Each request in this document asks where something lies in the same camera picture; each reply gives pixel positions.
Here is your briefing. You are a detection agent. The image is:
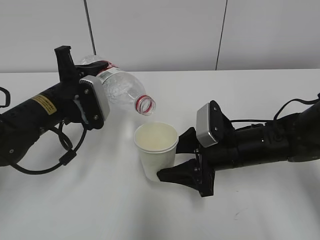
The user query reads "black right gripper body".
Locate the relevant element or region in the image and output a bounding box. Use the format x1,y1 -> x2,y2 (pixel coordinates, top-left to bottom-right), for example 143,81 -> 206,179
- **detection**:
194,148 -> 215,198

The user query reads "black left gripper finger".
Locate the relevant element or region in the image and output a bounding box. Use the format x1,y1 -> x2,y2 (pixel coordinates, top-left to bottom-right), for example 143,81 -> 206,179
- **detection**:
75,60 -> 109,77
54,45 -> 78,83

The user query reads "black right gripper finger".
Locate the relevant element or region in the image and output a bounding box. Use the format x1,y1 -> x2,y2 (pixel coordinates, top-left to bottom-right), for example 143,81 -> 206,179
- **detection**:
176,127 -> 200,154
156,158 -> 199,191

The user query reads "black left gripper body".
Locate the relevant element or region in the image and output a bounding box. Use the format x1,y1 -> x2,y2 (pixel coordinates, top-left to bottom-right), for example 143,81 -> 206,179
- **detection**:
58,72 -> 85,125

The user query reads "white paper cup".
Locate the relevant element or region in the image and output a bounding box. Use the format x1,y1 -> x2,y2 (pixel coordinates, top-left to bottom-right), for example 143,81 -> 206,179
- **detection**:
133,122 -> 179,182

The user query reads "clear plastic water bottle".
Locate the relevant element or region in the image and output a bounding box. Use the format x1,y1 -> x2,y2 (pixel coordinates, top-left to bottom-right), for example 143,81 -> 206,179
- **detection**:
79,54 -> 158,118

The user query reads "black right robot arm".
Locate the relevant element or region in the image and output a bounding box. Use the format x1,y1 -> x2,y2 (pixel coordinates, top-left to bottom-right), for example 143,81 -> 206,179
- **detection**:
157,99 -> 320,197

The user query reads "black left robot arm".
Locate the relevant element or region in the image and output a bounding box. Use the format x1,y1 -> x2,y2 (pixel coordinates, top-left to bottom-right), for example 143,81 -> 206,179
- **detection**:
0,45 -> 110,175

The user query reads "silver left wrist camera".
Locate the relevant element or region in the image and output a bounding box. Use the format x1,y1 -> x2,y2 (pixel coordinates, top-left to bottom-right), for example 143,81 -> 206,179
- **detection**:
78,75 -> 110,130

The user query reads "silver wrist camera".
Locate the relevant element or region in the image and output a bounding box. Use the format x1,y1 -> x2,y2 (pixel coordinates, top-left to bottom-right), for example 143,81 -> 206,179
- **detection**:
195,103 -> 217,148
78,75 -> 110,130

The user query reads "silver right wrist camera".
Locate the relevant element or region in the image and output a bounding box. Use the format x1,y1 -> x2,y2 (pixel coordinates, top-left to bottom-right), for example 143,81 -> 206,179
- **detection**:
195,103 -> 217,148

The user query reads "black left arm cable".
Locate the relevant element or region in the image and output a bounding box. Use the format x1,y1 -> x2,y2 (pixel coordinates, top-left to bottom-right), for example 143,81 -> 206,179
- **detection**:
0,86 -> 88,175

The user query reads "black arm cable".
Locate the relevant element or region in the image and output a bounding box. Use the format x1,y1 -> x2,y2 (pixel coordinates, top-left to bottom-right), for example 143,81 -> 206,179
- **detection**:
229,97 -> 320,126
0,86 -> 88,175

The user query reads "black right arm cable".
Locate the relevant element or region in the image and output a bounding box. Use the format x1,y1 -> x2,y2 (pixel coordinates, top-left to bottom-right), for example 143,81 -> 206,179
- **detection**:
229,97 -> 320,126

